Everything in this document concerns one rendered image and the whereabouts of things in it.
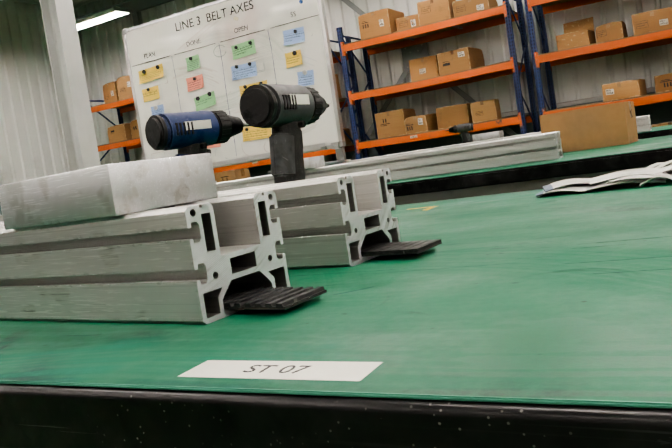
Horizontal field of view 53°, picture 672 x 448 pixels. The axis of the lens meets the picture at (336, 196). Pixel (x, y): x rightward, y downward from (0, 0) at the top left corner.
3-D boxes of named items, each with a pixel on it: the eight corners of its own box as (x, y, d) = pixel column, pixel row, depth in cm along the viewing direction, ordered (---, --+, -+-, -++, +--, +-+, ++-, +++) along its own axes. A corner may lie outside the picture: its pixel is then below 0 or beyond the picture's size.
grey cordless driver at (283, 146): (254, 247, 92) (228, 88, 91) (325, 225, 110) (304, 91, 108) (300, 243, 89) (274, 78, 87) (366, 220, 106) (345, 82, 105)
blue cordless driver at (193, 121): (160, 249, 112) (138, 118, 110) (255, 228, 125) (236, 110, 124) (184, 249, 106) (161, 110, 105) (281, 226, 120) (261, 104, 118)
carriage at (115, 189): (9, 260, 60) (-4, 185, 60) (112, 238, 69) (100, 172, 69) (122, 251, 51) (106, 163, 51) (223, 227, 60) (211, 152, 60)
